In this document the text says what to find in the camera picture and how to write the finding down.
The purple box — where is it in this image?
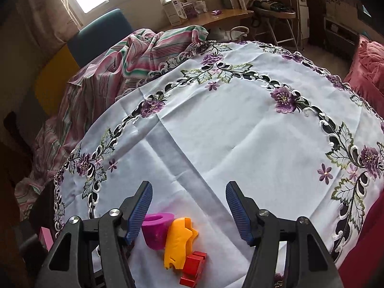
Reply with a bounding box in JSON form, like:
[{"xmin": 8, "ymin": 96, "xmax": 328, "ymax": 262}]
[{"xmin": 182, "ymin": 2, "xmax": 198, "ymax": 18}]

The wooden desk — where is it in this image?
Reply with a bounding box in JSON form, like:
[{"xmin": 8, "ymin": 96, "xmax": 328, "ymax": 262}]
[{"xmin": 156, "ymin": 9, "xmax": 255, "ymax": 33}]

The pink quilted cushion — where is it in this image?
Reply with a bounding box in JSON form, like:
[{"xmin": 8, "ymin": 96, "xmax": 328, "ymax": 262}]
[{"xmin": 343, "ymin": 34, "xmax": 384, "ymax": 108}]

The dark storage shelf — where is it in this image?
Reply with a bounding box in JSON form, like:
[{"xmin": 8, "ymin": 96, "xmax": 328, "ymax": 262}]
[{"xmin": 322, "ymin": 4, "xmax": 360, "ymax": 54}]

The white embroidered floral tablecloth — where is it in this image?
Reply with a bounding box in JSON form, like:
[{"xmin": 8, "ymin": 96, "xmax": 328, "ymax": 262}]
[{"xmin": 52, "ymin": 40, "xmax": 384, "ymax": 288}]

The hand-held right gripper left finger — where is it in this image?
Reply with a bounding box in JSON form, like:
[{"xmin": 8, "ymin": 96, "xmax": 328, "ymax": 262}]
[{"xmin": 35, "ymin": 181, "xmax": 153, "ymax": 288}]

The magenta plastic cup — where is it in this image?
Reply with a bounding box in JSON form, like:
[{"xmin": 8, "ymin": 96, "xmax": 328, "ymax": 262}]
[{"xmin": 141, "ymin": 212, "xmax": 175, "ymax": 250}]

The white iron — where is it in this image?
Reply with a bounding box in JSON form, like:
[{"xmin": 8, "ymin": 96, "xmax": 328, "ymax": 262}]
[{"xmin": 223, "ymin": 25, "xmax": 250, "ymax": 42}]

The white cabinet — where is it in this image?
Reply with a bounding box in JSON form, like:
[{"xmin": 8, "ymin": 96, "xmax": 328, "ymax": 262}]
[{"xmin": 295, "ymin": 0, "xmax": 310, "ymax": 41}]

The white carton box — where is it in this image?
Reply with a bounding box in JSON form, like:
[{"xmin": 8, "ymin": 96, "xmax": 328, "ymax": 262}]
[{"xmin": 159, "ymin": 0, "xmax": 187, "ymax": 26}]

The yellow toy car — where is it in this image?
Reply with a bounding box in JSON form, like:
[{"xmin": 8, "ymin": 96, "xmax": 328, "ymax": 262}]
[{"xmin": 163, "ymin": 217, "xmax": 199, "ymax": 270}]

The red cloth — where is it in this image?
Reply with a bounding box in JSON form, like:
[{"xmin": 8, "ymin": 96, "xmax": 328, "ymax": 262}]
[{"xmin": 336, "ymin": 198, "xmax": 384, "ymax": 288}]

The folding metal stand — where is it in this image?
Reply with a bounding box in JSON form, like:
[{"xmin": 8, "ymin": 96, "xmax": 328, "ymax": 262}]
[{"xmin": 252, "ymin": 0, "xmax": 300, "ymax": 50}]

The grey yellow blue headboard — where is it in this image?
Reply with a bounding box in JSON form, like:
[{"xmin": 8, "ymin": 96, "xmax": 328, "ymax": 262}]
[{"xmin": 33, "ymin": 8, "xmax": 134, "ymax": 117}]

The pink-rimmed white tray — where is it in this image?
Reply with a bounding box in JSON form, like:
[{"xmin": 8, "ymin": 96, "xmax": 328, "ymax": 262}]
[{"xmin": 39, "ymin": 227, "xmax": 54, "ymax": 251}]

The pink green striped blanket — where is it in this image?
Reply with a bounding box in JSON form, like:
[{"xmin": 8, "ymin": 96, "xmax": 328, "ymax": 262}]
[{"xmin": 15, "ymin": 25, "xmax": 209, "ymax": 216}]

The red wooden block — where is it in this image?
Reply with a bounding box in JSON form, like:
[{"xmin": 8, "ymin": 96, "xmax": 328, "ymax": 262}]
[{"xmin": 179, "ymin": 250, "xmax": 208, "ymax": 287}]

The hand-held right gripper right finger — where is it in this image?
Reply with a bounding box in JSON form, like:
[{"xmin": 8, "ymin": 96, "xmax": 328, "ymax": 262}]
[{"xmin": 226, "ymin": 181, "xmax": 344, "ymax": 288}]

